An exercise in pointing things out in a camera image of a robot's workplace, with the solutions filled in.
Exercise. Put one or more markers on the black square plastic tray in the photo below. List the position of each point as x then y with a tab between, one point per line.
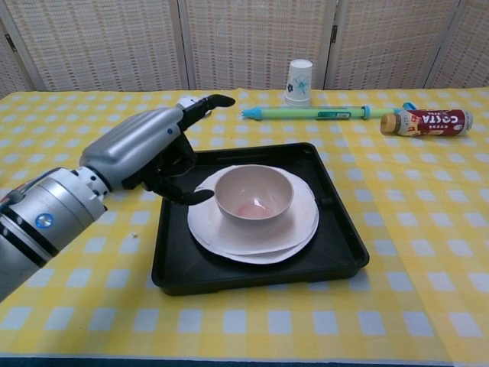
336	244

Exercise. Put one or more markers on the green blue hand pump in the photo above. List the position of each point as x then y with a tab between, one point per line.
290	113

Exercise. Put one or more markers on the woven folding screen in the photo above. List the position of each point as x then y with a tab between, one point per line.
114	42

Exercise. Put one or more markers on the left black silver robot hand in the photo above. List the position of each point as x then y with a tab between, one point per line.
130	149

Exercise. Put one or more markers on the white paper plate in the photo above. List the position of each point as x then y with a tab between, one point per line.
305	214

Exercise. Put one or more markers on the Costa coffee bottle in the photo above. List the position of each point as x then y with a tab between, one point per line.
431	121

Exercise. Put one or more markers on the white paper plate cracked rim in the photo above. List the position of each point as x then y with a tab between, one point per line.
263	260

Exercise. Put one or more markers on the white paper cup blue flower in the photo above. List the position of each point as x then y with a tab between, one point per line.
298	84

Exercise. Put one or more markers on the beige bowl with pink stain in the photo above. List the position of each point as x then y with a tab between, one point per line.
263	183

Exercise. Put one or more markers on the white computer mouse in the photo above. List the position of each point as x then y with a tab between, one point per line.
185	101

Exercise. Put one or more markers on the yellow white checkered tablecloth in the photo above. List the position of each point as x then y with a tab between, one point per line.
401	267

